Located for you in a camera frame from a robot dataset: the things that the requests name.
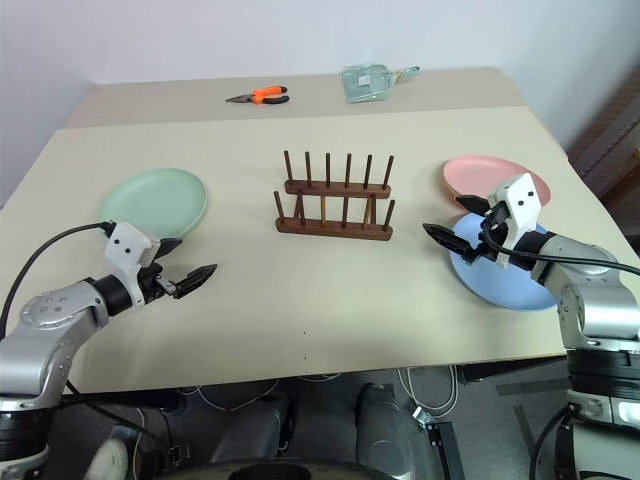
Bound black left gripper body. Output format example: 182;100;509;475
135;249;180;305

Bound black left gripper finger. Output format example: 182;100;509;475
154;237;184;261
174;263;219;301

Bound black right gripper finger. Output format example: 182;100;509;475
454;193;495;216
422;222;482;264

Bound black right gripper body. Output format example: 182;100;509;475
469;201;513;264

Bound wooden dish rack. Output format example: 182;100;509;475
273;149;397;243

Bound pink-red plate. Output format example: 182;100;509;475
441;155;553;213

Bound green plate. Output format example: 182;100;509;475
95;167;209;242

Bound blue plate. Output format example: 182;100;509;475
448;213;561;312

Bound brown wooden furniture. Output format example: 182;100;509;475
567;63;640;241

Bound black table crossbar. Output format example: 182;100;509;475
456;355;569;385

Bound teal packaged item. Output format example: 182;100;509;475
341;63;421;105

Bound small metal clamp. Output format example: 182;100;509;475
410;405;435;430

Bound dark rounded leg shape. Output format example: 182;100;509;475
353;381;418;476

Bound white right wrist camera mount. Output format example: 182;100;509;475
486;172;545;267

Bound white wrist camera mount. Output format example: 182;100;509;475
103;222;162;304
486;172;545;267

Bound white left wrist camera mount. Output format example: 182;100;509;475
103;222;162;304

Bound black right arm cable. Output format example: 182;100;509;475
480;213;640;277

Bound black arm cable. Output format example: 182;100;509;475
0;221;114;346
480;213;640;277

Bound white cable bundle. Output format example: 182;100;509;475
178;371;341;417
396;363;459;417

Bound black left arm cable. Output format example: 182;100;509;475
0;221;114;346

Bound orange-handled pliers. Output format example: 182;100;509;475
224;85;291;107

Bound black table leg frame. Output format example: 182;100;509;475
424;419;469;480

